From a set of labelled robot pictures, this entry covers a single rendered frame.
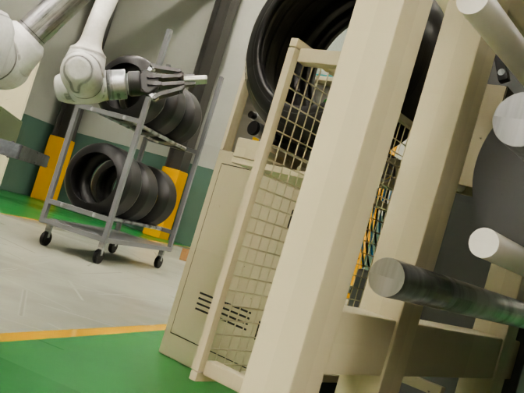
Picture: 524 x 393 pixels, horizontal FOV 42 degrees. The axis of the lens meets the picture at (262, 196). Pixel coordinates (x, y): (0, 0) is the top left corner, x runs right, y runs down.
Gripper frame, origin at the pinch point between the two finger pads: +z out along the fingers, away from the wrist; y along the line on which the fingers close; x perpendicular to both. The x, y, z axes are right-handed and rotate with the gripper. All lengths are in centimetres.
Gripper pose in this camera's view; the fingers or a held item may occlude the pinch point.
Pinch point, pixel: (195, 79)
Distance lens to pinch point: 213.3
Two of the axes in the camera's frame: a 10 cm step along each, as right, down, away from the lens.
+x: 1.1, -3.7, -9.2
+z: 9.9, -0.8, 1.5
